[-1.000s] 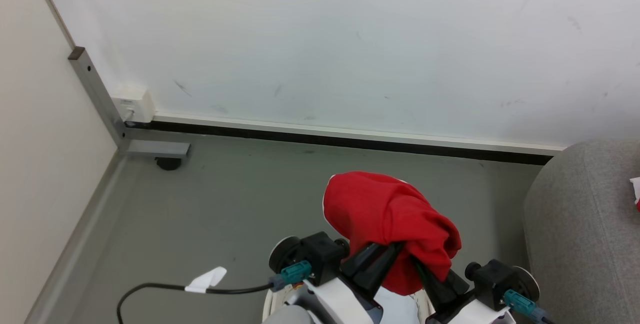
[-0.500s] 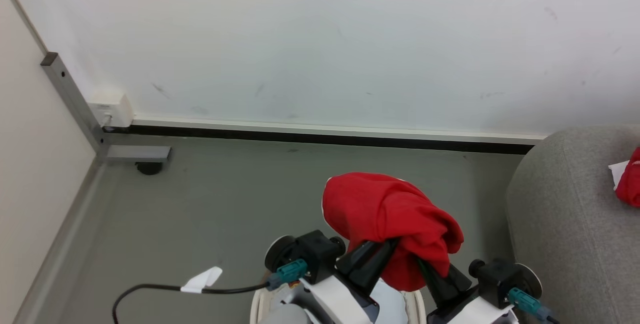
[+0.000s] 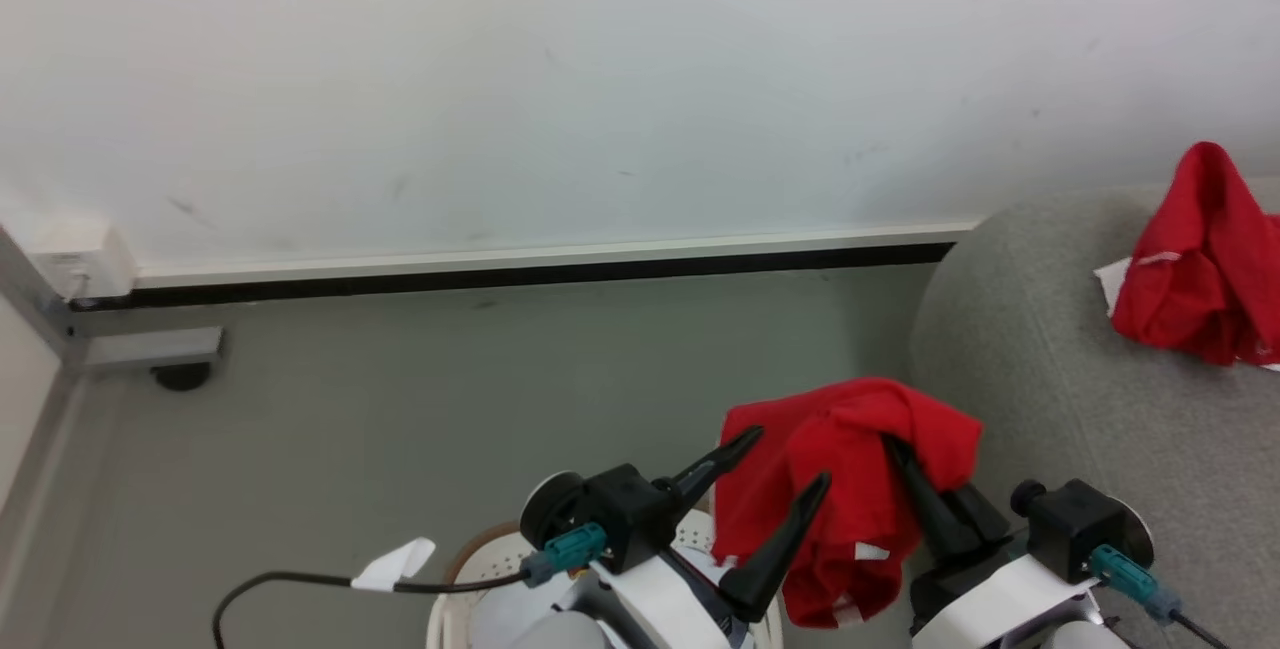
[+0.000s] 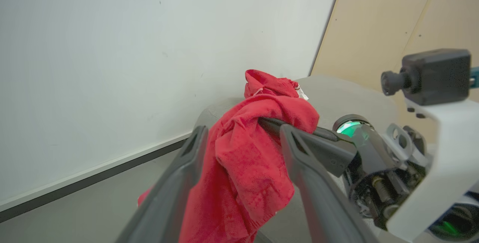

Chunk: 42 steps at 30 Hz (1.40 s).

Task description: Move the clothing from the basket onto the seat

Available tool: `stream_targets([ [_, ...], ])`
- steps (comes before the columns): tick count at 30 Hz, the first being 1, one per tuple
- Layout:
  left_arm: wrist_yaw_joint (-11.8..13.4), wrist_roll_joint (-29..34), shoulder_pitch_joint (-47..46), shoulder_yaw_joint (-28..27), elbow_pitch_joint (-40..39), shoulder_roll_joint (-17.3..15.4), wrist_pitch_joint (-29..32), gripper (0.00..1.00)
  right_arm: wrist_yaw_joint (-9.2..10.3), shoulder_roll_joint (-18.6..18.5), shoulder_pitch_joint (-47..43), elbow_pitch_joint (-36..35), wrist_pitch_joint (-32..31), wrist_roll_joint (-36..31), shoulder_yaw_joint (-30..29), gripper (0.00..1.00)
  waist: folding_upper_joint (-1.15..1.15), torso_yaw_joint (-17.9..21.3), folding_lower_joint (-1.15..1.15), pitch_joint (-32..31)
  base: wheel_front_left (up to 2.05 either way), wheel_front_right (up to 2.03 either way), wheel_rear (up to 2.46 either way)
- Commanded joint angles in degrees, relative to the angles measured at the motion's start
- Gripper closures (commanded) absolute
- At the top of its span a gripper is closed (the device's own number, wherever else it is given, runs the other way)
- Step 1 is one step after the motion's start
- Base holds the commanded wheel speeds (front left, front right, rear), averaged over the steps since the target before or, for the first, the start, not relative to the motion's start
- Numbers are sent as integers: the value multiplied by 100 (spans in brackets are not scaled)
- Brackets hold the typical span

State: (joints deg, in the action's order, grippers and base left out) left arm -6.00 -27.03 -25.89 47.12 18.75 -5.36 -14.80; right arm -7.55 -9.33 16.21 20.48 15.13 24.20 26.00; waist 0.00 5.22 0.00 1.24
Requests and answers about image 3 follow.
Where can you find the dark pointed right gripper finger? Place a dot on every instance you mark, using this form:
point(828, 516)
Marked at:
point(930, 504)

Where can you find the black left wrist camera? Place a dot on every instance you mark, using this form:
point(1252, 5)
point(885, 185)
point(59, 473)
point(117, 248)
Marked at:
point(615, 514)

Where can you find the white laundry basket brown rim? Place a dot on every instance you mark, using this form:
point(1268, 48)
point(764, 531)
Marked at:
point(475, 594)

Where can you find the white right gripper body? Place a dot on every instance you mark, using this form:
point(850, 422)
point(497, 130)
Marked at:
point(1000, 599)

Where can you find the white wall socket box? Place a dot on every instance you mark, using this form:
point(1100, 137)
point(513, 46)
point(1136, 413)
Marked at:
point(85, 264)

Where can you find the red cloth garment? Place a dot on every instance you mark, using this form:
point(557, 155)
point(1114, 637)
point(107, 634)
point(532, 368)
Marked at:
point(1200, 259)
point(850, 449)

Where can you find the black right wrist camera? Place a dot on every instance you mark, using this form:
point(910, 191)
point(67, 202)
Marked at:
point(1075, 529)

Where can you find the white and black baseboard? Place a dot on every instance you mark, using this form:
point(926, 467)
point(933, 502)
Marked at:
point(500, 269)

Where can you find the grey fabric sofa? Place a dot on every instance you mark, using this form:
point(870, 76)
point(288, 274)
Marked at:
point(1020, 349)

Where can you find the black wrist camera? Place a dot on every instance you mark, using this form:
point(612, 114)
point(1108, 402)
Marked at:
point(615, 514)
point(1075, 529)

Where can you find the black round caster foot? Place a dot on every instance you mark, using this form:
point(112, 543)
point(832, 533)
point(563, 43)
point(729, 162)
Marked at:
point(182, 376)

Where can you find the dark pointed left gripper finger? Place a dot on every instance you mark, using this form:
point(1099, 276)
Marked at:
point(775, 554)
point(715, 464)

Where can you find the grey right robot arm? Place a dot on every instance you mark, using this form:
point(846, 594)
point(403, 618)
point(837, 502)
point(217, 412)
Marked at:
point(1080, 637)

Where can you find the grey metal frame post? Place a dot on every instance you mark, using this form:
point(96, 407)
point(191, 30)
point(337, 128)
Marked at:
point(150, 349)

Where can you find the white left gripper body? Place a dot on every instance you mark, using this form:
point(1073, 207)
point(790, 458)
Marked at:
point(665, 609)

